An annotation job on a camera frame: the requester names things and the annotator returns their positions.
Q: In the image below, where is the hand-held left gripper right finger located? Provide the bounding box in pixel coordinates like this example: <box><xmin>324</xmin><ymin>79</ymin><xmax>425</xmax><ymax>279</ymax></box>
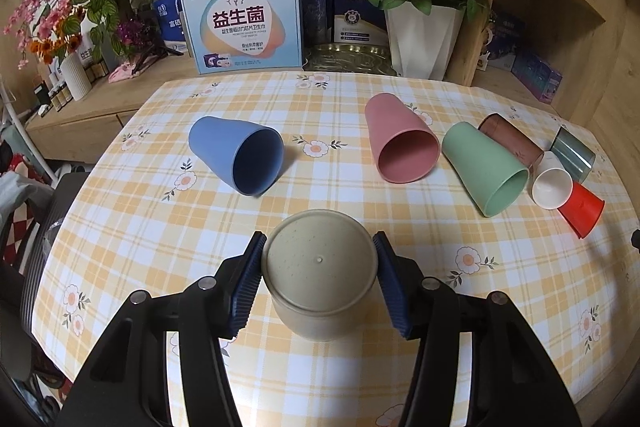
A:
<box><xmin>372</xmin><ymin>231</ymin><xmax>587</xmax><ymax>427</ymax></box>

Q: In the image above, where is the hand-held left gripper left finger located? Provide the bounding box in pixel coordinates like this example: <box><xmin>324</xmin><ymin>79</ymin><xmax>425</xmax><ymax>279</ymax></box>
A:
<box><xmin>54</xmin><ymin>231</ymin><xmax>266</xmax><ymax>427</ymax></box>

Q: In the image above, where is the beige speckled cup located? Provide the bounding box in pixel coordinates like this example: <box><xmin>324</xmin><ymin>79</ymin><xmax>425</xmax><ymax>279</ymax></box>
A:
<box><xmin>260</xmin><ymin>209</ymin><xmax>381</xmax><ymax>341</ymax></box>

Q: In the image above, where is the blue cup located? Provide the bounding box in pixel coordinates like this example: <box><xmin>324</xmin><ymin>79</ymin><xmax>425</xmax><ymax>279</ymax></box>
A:
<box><xmin>188</xmin><ymin>116</ymin><xmax>285</xmax><ymax>197</ymax></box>

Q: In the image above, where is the green cup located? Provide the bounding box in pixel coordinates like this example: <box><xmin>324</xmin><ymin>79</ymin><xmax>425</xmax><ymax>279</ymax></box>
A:
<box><xmin>441</xmin><ymin>121</ymin><xmax>530</xmax><ymax>219</ymax></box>

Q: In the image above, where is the pink cup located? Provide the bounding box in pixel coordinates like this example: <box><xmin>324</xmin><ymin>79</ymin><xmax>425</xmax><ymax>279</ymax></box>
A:
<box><xmin>364</xmin><ymin>93</ymin><xmax>441</xmax><ymax>183</ymax></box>

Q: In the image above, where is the white cup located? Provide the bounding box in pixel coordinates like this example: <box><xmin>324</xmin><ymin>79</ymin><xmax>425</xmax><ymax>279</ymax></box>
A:
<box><xmin>531</xmin><ymin>151</ymin><xmax>574</xmax><ymax>210</ymax></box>

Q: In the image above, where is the brown translucent cup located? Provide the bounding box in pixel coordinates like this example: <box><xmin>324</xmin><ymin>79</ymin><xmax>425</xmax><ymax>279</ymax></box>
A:
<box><xmin>477</xmin><ymin>112</ymin><xmax>545</xmax><ymax>170</ymax></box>

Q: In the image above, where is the red cup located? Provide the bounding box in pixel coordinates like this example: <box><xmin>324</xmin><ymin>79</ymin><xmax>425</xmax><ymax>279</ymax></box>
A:
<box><xmin>557</xmin><ymin>181</ymin><xmax>606</xmax><ymax>240</ymax></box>

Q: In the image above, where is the grey-green translucent cup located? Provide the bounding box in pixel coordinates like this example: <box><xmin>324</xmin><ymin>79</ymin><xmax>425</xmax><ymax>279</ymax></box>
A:
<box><xmin>551</xmin><ymin>125</ymin><xmax>597</xmax><ymax>183</ymax></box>

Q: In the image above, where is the black office chair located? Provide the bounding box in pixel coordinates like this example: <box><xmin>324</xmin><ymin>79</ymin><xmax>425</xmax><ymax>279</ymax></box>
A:
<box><xmin>0</xmin><ymin>172</ymin><xmax>92</xmax><ymax>408</ymax></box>

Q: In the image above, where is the gold patterned tray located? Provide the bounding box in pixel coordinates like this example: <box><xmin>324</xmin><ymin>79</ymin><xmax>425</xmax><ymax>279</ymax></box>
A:
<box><xmin>303</xmin><ymin>44</ymin><xmax>401</xmax><ymax>76</ymax></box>

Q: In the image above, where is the wooden sideboard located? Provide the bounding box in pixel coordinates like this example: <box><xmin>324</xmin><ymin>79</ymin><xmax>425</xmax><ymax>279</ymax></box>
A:
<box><xmin>24</xmin><ymin>52</ymin><xmax>201</xmax><ymax>164</ymax></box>

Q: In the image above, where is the white faceted flower pot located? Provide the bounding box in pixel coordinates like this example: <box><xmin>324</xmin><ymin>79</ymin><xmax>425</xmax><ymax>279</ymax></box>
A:
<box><xmin>384</xmin><ymin>5</ymin><xmax>466</xmax><ymax>81</ymax></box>

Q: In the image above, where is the purple small box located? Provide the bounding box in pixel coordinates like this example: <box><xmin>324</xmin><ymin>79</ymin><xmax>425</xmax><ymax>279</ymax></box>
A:
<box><xmin>511</xmin><ymin>51</ymin><xmax>563</xmax><ymax>102</ymax></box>

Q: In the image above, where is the light blue product box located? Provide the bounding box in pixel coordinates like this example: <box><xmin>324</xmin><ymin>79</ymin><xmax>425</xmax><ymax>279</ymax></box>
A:
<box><xmin>179</xmin><ymin>0</ymin><xmax>303</xmax><ymax>76</ymax></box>

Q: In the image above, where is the dark blue gift box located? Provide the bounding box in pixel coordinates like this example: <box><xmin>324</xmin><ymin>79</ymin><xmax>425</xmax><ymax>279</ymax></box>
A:
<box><xmin>334</xmin><ymin>0</ymin><xmax>390</xmax><ymax>46</ymax></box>

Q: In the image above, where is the white ribbed vase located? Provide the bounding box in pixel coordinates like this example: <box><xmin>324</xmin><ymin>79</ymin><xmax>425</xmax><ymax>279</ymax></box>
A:
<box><xmin>59</xmin><ymin>52</ymin><xmax>94</xmax><ymax>102</ymax></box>

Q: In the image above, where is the blue white package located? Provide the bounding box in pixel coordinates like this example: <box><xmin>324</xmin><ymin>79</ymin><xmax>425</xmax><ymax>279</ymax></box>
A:
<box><xmin>152</xmin><ymin>0</ymin><xmax>190</xmax><ymax>56</ymax></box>

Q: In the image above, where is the wooden shelf unit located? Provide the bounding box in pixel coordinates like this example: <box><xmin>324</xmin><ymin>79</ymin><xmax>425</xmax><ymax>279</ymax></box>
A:
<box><xmin>446</xmin><ymin>0</ymin><xmax>624</xmax><ymax>128</ymax></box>

